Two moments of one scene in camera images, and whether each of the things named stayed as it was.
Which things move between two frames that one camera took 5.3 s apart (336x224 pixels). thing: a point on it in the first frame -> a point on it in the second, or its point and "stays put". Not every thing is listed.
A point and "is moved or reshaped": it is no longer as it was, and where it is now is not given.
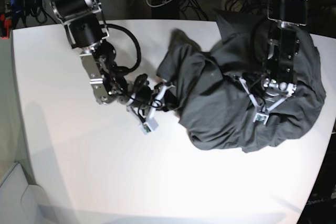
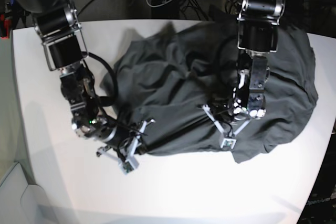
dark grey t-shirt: (216, 110) is moved or reshaped
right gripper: (272, 87) -> (231, 103)
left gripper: (137, 91) -> (103, 129)
